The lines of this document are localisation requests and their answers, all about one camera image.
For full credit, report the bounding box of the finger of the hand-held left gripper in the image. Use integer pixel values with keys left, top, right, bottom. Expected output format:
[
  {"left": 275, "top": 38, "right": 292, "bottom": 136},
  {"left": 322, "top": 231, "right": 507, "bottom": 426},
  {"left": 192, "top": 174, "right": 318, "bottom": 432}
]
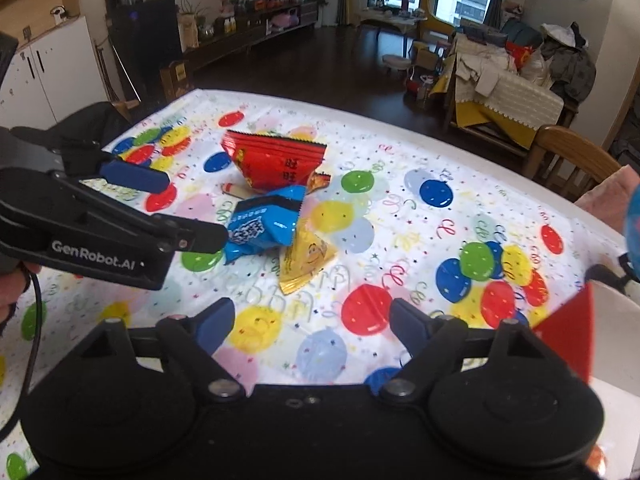
[
  {"left": 62, "top": 146, "right": 170, "bottom": 194},
  {"left": 50, "top": 172, "right": 229, "bottom": 256}
]

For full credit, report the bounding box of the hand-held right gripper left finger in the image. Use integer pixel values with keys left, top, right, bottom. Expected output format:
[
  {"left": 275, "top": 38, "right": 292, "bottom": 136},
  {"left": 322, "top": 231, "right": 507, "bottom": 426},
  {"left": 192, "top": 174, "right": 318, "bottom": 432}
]
[{"left": 75, "top": 298, "right": 246, "bottom": 403}]

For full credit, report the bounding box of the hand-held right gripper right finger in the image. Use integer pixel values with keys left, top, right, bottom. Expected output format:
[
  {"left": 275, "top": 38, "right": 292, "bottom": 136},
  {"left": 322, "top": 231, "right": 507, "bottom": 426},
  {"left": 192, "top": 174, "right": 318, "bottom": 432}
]
[{"left": 379, "top": 299, "right": 551, "bottom": 403}]

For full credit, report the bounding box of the blue snack packet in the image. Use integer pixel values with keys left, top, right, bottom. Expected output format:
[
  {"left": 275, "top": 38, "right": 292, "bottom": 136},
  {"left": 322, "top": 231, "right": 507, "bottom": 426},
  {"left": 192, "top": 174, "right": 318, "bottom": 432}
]
[{"left": 222, "top": 185, "right": 307, "bottom": 266}]

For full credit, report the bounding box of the red cardboard box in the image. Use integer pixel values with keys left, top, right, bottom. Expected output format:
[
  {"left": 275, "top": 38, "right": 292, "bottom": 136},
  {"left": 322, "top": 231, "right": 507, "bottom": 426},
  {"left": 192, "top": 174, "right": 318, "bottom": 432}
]
[{"left": 532, "top": 280, "right": 640, "bottom": 411}]

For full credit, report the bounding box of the person's left hand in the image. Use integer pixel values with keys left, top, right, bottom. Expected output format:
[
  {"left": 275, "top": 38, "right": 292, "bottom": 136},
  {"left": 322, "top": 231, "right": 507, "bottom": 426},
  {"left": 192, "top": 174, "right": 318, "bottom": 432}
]
[{"left": 0, "top": 263, "right": 33, "bottom": 322}]

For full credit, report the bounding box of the black chair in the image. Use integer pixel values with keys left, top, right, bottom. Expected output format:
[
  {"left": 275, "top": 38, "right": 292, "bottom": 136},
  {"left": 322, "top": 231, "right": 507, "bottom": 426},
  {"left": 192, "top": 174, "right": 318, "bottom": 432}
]
[{"left": 10, "top": 101, "right": 133, "bottom": 153}]

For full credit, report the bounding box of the balloon print tablecloth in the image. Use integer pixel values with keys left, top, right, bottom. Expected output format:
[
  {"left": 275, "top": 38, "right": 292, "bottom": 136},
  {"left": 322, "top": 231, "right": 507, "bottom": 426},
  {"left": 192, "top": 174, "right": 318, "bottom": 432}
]
[{"left": 0, "top": 89, "right": 640, "bottom": 480}]

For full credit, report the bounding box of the red snack packet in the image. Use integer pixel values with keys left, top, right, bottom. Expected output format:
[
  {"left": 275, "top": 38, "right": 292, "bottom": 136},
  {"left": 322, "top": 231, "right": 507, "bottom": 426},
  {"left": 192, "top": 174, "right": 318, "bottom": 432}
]
[{"left": 221, "top": 129, "right": 328, "bottom": 196}]

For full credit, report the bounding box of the brown cardboard box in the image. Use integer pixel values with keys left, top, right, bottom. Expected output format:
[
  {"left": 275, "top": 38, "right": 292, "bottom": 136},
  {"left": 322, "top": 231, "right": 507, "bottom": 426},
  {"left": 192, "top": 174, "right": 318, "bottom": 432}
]
[{"left": 160, "top": 60, "right": 193, "bottom": 103}]

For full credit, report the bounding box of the yellow snack packet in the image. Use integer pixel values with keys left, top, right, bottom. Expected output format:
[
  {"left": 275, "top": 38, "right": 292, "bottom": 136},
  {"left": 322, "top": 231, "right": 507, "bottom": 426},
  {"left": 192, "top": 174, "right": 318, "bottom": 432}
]
[{"left": 278, "top": 217, "right": 342, "bottom": 296}]

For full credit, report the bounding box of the small orange snack packet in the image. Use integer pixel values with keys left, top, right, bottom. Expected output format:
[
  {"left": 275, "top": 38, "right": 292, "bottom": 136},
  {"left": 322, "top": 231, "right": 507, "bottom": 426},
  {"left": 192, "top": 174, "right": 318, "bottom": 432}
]
[{"left": 306, "top": 170, "right": 332, "bottom": 195}]

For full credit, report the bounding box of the white cabinet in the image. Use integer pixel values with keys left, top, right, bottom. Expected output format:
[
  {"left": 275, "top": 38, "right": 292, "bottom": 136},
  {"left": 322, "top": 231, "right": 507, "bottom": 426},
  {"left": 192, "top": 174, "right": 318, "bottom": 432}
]
[{"left": 0, "top": 15, "right": 108, "bottom": 131}]

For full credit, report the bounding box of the black water dispenser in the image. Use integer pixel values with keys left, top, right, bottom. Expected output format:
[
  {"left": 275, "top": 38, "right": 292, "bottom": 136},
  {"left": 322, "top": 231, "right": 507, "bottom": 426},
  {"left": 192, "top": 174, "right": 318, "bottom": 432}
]
[{"left": 102, "top": 0, "right": 183, "bottom": 101}]

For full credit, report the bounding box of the brown paper bag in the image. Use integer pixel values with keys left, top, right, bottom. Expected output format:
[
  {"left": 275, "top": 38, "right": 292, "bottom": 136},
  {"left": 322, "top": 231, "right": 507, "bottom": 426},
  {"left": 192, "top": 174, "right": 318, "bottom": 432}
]
[{"left": 177, "top": 10, "right": 201, "bottom": 50}]

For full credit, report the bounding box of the dark wooden TV cabinet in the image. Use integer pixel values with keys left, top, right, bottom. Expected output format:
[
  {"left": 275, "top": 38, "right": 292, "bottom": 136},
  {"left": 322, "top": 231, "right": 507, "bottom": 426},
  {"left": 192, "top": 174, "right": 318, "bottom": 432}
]
[{"left": 182, "top": 0, "right": 321, "bottom": 68}]

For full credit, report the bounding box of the yellow cloth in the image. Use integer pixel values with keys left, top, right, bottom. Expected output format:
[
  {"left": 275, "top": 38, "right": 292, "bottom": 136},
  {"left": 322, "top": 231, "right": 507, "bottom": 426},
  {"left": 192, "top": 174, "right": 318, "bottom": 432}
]
[{"left": 430, "top": 60, "right": 538, "bottom": 148}]

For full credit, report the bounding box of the wooden chair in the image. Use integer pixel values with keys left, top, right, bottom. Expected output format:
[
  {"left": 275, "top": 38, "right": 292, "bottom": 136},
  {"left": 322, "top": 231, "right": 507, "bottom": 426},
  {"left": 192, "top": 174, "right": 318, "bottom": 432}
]
[{"left": 525, "top": 125, "right": 623, "bottom": 196}]

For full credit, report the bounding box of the red floor toy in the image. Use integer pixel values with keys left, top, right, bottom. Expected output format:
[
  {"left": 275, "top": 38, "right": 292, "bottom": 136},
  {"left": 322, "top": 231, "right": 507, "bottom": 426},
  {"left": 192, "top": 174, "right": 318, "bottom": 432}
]
[{"left": 405, "top": 74, "right": 436, "bottom": 98}]

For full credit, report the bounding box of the pink cushion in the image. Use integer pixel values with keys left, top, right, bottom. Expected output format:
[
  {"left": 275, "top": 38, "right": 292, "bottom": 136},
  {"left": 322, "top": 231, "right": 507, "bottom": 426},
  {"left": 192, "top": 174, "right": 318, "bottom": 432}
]
[{"left": 575, "top": 165, "right": 640, "bottom": 226}]

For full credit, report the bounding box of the blue globe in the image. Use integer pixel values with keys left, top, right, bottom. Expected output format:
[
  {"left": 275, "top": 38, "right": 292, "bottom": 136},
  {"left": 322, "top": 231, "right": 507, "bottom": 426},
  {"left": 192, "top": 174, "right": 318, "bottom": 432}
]
[{"left": 585, "top": 180, "right": 640, "bottom": 296}]

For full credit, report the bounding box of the wooden sofa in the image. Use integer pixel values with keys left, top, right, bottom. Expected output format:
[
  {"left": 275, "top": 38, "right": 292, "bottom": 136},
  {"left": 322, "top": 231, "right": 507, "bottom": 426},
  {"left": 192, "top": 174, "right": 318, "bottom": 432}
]
[{"left": 442, "top": 20, "right": 598, "bottom": 148}]

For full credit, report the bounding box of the cream sofa cover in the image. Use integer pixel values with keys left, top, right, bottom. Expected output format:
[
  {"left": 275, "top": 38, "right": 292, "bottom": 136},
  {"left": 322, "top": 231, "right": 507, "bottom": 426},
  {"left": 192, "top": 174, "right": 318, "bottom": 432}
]
[{"left": 487, "top": 72, "right": 565, "bottom": 128}]

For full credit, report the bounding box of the white stool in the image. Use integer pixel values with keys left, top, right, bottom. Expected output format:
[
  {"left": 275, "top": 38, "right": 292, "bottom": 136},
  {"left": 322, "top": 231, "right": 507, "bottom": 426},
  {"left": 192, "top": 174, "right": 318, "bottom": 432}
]
[{"left": 382, "top": 54, "right": 413, "bottom": 78}]

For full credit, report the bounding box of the round white table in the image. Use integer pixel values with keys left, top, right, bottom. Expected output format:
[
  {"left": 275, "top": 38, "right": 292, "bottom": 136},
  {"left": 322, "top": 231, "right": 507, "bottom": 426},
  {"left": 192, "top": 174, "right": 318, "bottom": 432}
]
[{"left": 360, "top": 7, "right": 426, "bottom": 56}]

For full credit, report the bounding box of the grey jacket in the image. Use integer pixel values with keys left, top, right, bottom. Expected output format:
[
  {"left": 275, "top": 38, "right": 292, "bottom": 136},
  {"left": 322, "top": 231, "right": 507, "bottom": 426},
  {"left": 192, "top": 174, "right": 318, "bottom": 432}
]
[{"left": 540, "top": 22, "right": 598, "bottom": 106}]

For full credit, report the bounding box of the yellow giraffe chair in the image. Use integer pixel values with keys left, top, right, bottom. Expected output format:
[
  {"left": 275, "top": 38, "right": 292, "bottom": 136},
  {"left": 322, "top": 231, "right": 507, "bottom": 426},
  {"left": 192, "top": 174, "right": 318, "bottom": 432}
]
[{"left": 417, "top": 0, "right": 463, "bottom": 41}]

